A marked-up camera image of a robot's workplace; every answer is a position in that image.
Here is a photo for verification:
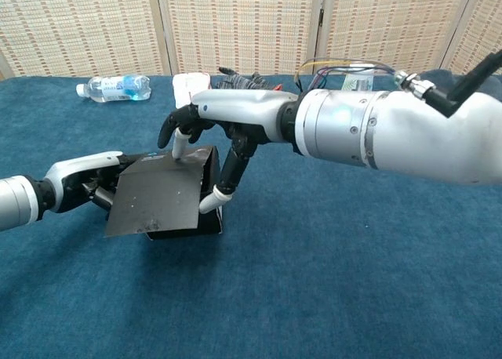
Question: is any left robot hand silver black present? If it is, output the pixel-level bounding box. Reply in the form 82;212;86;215
37;150;136;213

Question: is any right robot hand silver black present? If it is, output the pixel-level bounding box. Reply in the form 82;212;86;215
157;89;301;214

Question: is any black cardboard box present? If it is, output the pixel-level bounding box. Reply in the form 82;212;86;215
104;145;224;241

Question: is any grey knit glove red cuff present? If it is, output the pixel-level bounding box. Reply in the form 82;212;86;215
215;66;283;92

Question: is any white tissue packet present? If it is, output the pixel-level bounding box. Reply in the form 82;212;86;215
172;72;213;108

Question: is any woven folding screen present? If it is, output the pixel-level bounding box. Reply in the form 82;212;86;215
0;0;502;82

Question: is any clear plastic water bottle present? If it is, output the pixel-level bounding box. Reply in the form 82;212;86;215
75;74;152;103

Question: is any white floral paper cup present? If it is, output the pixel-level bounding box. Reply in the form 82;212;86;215
340;63;376;92

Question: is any blue table cloth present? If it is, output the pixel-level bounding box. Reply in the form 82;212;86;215
0;73;502;359

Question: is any dark grey towel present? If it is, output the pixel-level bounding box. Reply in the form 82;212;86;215
417;68;502;101

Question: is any coloured wrist wire bundle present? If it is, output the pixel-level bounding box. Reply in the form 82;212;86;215
293;56;405;93

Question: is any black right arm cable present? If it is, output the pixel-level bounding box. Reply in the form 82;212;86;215
421;49;502;119

